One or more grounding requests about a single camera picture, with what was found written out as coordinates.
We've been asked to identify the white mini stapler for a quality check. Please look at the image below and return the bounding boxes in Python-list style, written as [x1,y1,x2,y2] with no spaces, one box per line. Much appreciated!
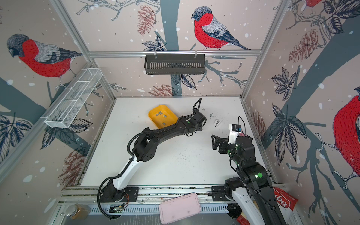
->
[214,119,221,127]

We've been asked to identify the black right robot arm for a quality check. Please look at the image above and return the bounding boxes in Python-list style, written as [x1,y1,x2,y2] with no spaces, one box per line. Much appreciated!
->
[211,135,286,225]

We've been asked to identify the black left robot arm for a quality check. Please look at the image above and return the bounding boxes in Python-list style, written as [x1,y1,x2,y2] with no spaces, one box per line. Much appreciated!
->
[97,108,207,203]

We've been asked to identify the yellow plastic tray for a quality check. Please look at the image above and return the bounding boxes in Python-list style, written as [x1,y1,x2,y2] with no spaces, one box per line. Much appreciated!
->
[148,105,178,129]

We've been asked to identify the pink plastic lid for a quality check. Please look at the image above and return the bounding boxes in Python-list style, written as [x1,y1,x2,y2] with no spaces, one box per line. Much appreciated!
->
[159,193,201,225]

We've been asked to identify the red cassava chips bag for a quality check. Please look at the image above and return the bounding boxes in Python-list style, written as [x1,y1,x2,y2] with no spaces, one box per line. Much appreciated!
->
[236,187,299,225]

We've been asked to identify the glass spice jar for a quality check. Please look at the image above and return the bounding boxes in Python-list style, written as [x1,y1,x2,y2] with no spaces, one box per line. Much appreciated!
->
[65,203,91,220]

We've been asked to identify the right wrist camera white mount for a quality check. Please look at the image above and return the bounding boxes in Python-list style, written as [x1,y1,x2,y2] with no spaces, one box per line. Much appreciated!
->
[228,124,243,144]

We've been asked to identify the black hanging wire basket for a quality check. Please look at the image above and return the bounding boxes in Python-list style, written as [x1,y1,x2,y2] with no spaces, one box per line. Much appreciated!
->
[144,54,206,75]

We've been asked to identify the white mesh wall shelf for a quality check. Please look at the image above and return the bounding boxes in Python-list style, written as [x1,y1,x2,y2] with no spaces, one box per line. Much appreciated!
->
[45,68,103,128]

